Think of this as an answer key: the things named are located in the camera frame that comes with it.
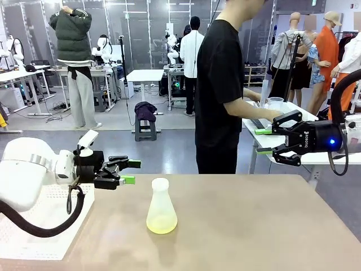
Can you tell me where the mannequin in orange trousers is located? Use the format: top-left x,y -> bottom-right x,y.
328,30 -> 361,121

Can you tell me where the low shoe shelf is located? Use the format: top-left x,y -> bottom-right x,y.
244,64 -> 269,87

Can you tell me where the white computer tower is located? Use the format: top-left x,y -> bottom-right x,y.
118,77 -> 135,100

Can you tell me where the person in white shirt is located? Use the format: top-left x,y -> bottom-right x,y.
179,16 -> 205,117

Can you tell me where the person in grey wide trousers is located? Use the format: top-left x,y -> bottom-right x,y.
49,5 -> 103,129

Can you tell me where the mannequin in orange dress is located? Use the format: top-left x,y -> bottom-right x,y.
306,11 -> 344,115

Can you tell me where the flat black tablet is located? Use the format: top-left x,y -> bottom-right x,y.
249,117 -> 274,130

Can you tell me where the translucent plastic conical flask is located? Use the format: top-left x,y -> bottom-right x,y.
146,177 -> 179,235

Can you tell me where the dark bundled garment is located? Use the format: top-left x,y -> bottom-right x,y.
134,101 -> 158,123

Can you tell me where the person's left hand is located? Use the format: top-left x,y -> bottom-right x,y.
253,94 -> 268,108

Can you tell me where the long white desk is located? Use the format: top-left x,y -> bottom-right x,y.
0,69 -> 47,116

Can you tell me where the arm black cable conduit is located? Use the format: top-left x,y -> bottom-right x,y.
0,185 -> 85,238
329,69 -> 361,125

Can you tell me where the large white perforated basket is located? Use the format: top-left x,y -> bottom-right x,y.
0,183 -> 95,260

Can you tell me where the person's left forearm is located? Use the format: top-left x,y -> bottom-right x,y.
243,88 -> 262,103

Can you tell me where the clear plastic beaker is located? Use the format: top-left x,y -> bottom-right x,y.
267,97 -> 284,111

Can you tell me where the black tripod with camera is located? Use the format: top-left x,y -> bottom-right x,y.
270,30 -> 304,103

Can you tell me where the mannequin in grey hoodie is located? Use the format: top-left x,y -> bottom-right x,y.
267,11 -> 313,102

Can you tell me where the mannequin in black dress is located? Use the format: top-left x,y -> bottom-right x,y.
289,45 -> 313,108

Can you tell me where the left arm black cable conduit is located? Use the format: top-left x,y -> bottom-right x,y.
0,185 -> 85,238

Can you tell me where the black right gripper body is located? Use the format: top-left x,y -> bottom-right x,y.
298,120 -> 344,156

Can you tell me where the metal frame robot table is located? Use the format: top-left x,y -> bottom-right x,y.
163,64 -> 198,111

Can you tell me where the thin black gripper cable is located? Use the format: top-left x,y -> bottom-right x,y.
328,145 -> 350,176

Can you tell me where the white side table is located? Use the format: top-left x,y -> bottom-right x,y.
241,100 -> 361,181

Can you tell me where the person's right hand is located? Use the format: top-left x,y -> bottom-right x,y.
266,111 -> 284,124

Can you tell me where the black office chair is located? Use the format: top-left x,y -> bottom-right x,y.
30,59 -> 56,95

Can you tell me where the person's right forearm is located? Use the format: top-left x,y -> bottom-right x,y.
225,97 -> 273,123

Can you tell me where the grey plastic stool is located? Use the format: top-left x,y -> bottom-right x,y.
93,90 -> 108,113

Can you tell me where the clear plastic graduated cylinder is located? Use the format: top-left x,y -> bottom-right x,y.
261,79 -> 269,107

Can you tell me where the black step stool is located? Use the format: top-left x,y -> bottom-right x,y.
134,112 -> 158,142

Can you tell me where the black camera stand pole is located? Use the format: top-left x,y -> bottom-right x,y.
118,35 -> 130,89

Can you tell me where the clothes rack with dark garments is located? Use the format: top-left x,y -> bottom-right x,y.
334,30 -> 359,63

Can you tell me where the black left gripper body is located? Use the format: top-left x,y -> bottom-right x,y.
73,151 -> 107,184

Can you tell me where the small white standing desk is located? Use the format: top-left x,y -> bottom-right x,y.
126,69 -> 165,133

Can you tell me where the person in black T-shirt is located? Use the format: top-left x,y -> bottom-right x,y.
195,0 -> 267,174

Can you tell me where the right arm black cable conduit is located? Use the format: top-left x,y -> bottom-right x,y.
329,69 -> 361,125

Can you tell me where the mannequin in blue floral dress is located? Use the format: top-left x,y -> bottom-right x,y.
303,14 -> 331,88

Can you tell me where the grey metal work desk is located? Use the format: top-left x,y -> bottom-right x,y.
47,65 -> 118,111

